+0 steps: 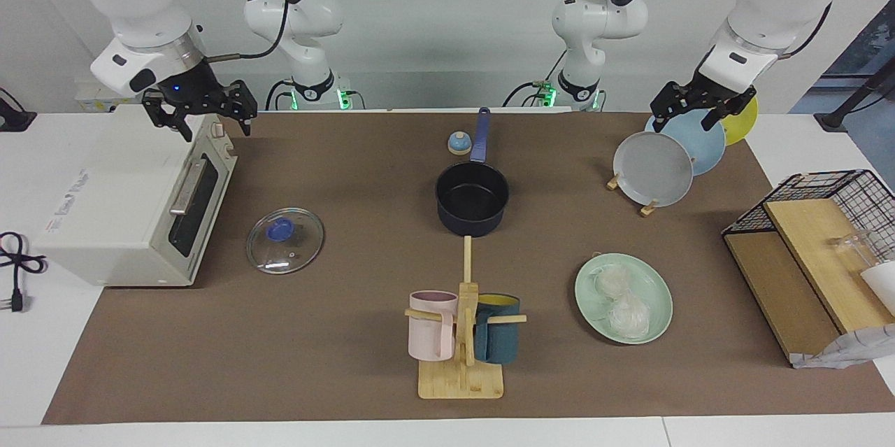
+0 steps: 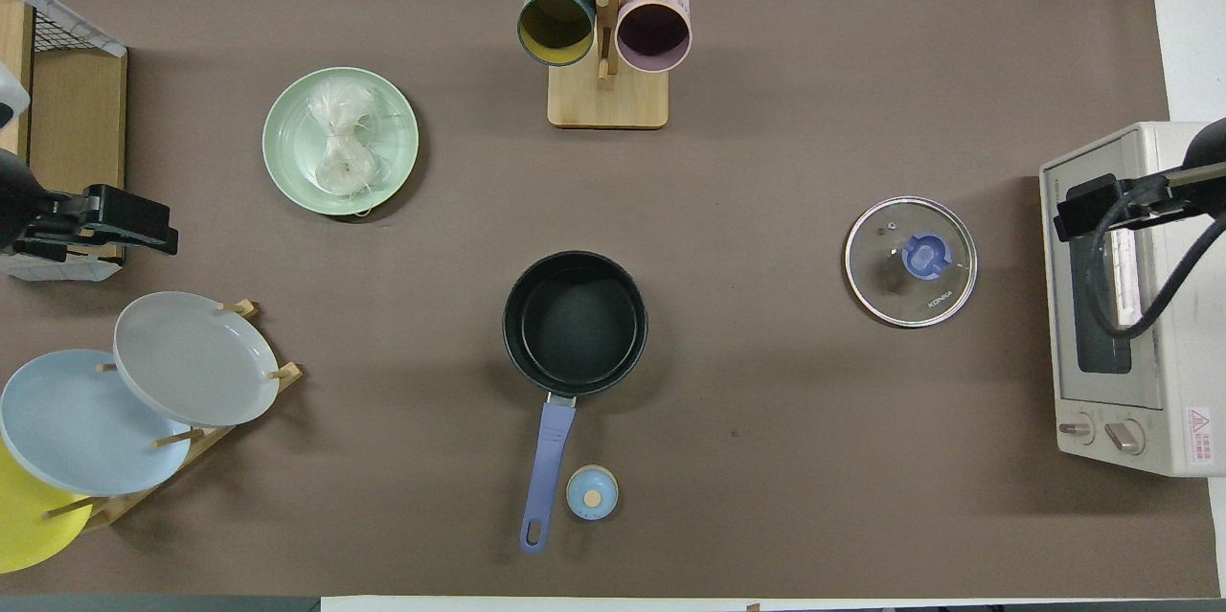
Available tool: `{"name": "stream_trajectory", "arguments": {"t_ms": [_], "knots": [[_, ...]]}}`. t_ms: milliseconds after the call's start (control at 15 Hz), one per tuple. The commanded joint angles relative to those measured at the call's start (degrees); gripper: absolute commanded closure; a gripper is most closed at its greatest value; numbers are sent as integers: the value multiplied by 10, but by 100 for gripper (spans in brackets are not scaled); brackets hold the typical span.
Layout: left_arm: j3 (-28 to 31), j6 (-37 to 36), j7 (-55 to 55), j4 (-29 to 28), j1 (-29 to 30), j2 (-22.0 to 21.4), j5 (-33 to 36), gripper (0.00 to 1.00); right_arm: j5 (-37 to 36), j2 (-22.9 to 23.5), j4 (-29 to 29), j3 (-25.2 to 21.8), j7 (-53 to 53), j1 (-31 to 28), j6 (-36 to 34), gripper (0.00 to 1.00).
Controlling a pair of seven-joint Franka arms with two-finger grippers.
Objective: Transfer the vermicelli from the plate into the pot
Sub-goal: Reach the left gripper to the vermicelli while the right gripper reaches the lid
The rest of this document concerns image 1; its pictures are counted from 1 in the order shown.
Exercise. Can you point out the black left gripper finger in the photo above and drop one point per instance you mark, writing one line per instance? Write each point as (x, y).
(668, 108)
(720, 113)

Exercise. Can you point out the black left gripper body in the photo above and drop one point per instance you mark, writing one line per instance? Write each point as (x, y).
(713, 94)

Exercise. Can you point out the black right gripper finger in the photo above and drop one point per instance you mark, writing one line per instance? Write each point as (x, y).
(242, 101)
(171, 115)

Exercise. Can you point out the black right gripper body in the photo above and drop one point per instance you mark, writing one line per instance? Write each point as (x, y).
(192, 87)

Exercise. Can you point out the glass lid with blue knob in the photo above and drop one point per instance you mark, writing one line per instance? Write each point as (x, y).
(294, 247)

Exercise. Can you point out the yellow plate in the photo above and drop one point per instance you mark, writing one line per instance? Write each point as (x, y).
(742, 126)

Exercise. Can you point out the light blue plate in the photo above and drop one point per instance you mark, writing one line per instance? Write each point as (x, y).
(703, 146)

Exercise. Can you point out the grey plate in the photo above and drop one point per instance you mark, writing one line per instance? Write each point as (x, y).
(654, 171)

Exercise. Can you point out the wooden plate rack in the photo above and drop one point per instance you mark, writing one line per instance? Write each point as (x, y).
(648, 209)

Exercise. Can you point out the light green plate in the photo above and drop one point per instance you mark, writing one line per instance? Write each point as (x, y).
(654, 279)

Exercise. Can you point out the white toaster oven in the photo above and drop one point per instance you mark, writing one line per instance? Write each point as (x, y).
(119, 202)

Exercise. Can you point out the black stand leg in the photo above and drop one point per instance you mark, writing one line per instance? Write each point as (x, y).
(856, 94)

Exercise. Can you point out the clear glass cup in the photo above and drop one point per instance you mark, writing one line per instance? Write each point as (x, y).
(854, 251)

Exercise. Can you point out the light blue call bell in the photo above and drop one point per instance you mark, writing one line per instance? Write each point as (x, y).
(459, 145)

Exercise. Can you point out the dark blue saucepan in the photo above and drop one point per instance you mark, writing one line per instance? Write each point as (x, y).
(472, 220)

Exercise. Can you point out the white cup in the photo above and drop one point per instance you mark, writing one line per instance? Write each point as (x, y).
(882, 286)

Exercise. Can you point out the brown table mat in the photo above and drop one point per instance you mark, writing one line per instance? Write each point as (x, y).
(335, 335)

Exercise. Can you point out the grey patterned cloth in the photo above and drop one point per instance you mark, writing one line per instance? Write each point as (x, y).
(849, 349)

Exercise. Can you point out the dark teal mug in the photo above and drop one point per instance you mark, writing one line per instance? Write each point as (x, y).
(500, 338)

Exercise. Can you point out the pink mug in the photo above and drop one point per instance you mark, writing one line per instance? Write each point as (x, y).
(430, 335)

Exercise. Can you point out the wooden mug tree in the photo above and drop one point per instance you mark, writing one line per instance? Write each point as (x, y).
(461, 384)

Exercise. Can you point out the black clamp mount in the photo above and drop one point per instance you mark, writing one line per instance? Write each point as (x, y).
(14, 118)

